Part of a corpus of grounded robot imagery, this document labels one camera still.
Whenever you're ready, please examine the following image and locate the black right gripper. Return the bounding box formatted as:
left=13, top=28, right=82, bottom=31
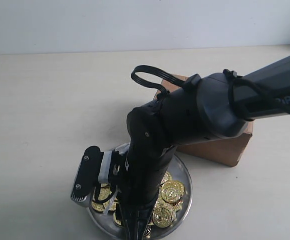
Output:
left=115, top=143, right=176, bottom=240

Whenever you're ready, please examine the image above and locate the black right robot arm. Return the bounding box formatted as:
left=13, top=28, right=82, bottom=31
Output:
left=117, top=56, right=290, bottom=240

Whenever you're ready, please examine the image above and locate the brown cardboard coin box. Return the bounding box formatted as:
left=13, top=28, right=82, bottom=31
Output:
left=159, top=73, right=253, bottom=167

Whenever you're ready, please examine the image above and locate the gold coin right large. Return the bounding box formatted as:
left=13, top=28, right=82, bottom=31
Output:
left=161, top=180, right=185, bottom=204

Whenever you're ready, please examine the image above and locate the gold coin dark bottom right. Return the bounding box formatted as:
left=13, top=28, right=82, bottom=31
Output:
left=152, top=203, right=176, bottom=228

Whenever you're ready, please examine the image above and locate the round silver metal plate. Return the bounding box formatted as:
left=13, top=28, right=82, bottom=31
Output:
left=81, top=144, right=192, bottom=240

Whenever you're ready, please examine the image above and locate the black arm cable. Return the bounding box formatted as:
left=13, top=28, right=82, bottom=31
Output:
left=130, top=64, right=200, bottom=97

